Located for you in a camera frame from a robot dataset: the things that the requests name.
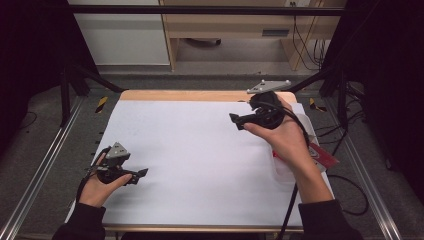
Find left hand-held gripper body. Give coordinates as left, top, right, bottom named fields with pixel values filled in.
left=89, top=141, right=132, bottom=185

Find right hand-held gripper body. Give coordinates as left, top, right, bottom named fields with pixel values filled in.
left=245, top=79, right=292, bottom=132

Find clear plastic container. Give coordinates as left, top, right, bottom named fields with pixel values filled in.
left=271, top=103, right=330, bottom=186

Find large red seasoning packet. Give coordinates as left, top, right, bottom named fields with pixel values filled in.
left=272, top=142, right=341, bottom=173

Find person's left hand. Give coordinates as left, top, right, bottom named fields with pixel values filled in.
left=78, top=153, right=133, bottom=209

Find person's right hand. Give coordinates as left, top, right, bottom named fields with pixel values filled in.
left=243, top=95, right=317, bottom=174

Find yellow and black tape strip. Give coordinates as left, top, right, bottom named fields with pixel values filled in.
left=94, top=96, right=110, bottom=114
left=308, top=97, right=328, bottom=113

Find black metal stand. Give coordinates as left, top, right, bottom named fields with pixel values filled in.
left=283, top=64, right=351, bottom=132
left=59, top=62, right=126, bottom=128

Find light wooden desk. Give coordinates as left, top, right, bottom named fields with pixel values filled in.
left=159, top=0, right=348, bottom=72

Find black metal crossbar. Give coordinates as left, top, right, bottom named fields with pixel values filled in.
left=68, top=4, right=346, bottom=17

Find white cabinet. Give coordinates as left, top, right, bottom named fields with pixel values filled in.
left=68, top=0, right=171, bottom=66

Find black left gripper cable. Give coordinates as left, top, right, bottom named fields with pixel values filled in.
left=75, top=166, right=98, bottom=203

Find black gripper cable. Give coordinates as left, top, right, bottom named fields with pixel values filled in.
left=75, top=166, right=98, bottom=203
left=258, top=100, right=311, bottom=240

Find hanging black cables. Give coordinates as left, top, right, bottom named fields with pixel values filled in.
left=290, top=14, right=330, bottom=72

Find aluminium rail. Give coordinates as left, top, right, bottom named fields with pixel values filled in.
left=0, top=96, right=85, bottom=240
left=323, top=98, right=404, bottom=240

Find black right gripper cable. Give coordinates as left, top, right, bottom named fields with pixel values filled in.
left=258, top=100, right=311, bottom=240

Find black floor cable loop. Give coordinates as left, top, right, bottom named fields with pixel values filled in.
left=325, top=173, right=370, bottom=217

